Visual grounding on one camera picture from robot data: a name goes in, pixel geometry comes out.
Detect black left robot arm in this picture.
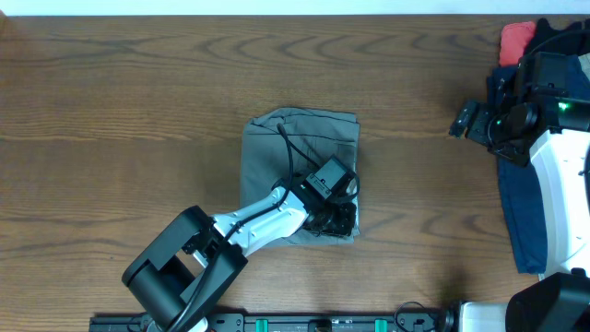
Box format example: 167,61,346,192
122,171,360,331

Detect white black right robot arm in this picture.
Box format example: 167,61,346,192
442,95,589,331

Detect black folded garment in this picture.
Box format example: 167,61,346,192
524,18,589,56

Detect beige garment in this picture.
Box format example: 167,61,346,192
578,53,590,80

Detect red folded garment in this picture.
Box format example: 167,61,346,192
499,21,537,66

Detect grey shorts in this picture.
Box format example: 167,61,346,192
240,108,360,247

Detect navy blue garment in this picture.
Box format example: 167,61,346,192
487,55,589,274

